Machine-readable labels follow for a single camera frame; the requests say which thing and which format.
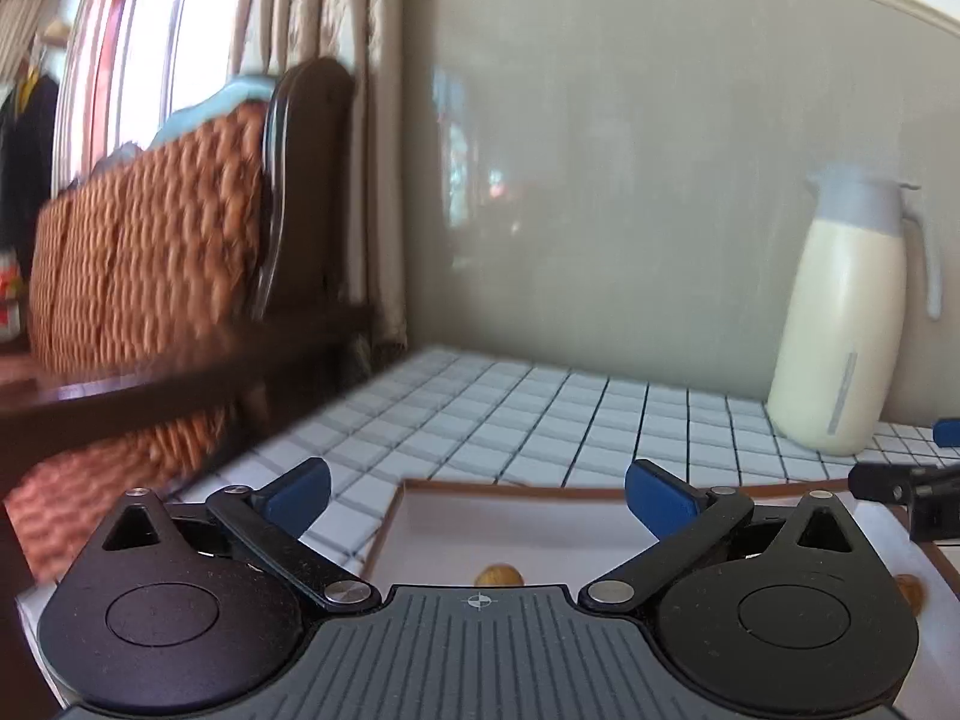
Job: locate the blue cushion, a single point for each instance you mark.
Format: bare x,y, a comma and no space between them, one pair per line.
202,116

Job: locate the beige patterned curtain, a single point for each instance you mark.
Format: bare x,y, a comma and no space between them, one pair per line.
360,90

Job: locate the dark hanging garment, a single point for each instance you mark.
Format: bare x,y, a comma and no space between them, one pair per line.
26,150

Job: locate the orange woven chair cushion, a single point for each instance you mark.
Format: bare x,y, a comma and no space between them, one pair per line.
142,255

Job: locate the yellow small fruit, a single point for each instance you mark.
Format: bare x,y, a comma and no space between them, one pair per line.
499,576

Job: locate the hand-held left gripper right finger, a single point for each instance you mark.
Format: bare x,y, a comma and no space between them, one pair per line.
660,499

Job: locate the dark wooden armchair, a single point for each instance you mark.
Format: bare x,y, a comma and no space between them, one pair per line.
300,187

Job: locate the brown cardboard tray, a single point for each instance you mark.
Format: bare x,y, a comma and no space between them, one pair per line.
525,532

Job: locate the pinkish orange small fruit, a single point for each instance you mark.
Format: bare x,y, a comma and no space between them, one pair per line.
909,591

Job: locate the cream thermos jug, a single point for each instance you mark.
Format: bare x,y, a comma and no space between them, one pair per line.
840,315

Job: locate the white checked tablecloth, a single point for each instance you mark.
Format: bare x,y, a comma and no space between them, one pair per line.
525,420

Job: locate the red framed window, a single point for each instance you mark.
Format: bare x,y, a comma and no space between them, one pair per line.
127,52

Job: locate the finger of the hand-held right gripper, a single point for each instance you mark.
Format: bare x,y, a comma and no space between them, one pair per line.
885,481
948,433

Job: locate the straw hat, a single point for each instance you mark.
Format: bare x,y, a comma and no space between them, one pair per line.
56,30

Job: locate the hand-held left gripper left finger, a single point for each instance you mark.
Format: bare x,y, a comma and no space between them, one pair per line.
300,501

